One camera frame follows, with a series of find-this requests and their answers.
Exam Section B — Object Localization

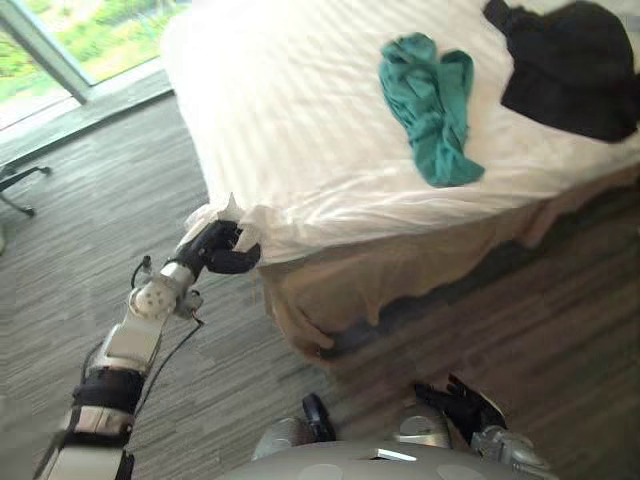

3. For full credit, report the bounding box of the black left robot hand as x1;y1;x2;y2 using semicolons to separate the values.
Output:
175;218;261;275

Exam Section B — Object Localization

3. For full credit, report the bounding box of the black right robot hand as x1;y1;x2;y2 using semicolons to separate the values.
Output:
413;373;507;447

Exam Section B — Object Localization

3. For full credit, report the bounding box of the white striped quilt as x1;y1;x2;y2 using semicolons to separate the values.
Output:
160;0;640;265

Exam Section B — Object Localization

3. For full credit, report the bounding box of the beige skirted bed base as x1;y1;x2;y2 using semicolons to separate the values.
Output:
255;164;640;362

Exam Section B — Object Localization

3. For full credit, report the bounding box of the silver right robot leg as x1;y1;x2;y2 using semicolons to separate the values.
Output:
389;414;454;449

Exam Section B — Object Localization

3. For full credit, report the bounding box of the silver robot leg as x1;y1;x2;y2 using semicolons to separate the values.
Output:
389;414;454;449
251;417;314;461

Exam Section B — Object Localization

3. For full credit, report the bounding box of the silver robot torso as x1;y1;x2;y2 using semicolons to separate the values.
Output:
214;441;551;480

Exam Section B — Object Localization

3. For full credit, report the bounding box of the dark robot foot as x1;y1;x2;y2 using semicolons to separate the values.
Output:
301;393;337;443

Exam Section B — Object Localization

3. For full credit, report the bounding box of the silver left robot leg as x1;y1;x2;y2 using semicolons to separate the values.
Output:
251;417;314;461

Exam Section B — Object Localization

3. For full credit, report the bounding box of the black chair base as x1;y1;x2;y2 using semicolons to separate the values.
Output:
0;163;53;218

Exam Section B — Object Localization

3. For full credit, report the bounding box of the teal crumpled garment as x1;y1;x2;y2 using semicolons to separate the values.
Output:
379;32;486;189

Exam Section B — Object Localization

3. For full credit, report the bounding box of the black crumpled garment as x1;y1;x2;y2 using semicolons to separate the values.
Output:
482;0;639;143

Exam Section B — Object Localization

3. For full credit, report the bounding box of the grey window frame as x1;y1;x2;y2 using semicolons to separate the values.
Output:
0;0;174;132

